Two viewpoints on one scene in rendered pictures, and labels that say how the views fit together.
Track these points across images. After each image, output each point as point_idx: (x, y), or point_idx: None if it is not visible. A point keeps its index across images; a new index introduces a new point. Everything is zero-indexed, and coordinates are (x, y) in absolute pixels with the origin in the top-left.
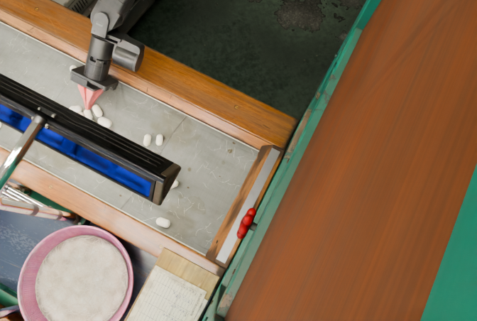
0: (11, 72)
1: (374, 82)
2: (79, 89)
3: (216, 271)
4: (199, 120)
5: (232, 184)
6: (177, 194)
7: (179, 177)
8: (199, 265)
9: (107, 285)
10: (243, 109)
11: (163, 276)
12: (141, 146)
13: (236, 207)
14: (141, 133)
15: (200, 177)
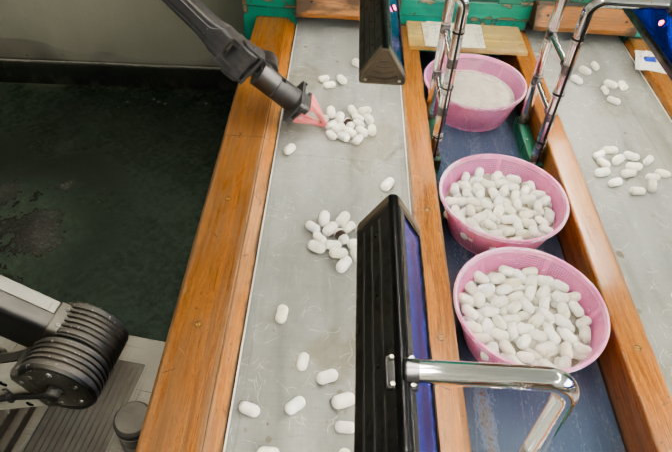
0: (322, 201)
1: None
2: (315, 107)
3: (404, 26)
4: (288, 67)
5: (332, 40)
6: None
7: (348, 64)
8: (406, 33)
9: (461, 78)
10: (265, 39)
11: (429, 40)
12: None
13: (354, 3)
14: (324, 93)
15: (339, 55)
